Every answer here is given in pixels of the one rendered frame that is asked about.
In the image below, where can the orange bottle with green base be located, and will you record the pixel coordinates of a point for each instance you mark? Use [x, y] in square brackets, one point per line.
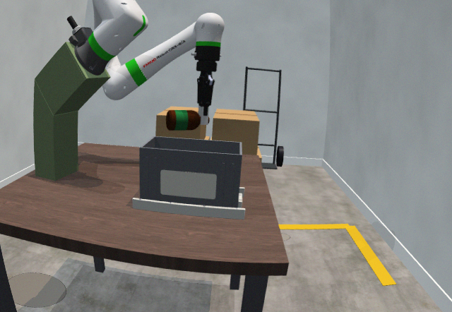
[182, 120]

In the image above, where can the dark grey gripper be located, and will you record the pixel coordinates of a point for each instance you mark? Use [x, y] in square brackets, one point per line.
[205, 93]

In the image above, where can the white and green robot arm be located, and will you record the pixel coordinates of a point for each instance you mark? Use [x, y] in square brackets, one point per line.
[116, 24]

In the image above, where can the dark grey open-top crate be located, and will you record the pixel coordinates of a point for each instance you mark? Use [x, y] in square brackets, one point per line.
[191, 171]

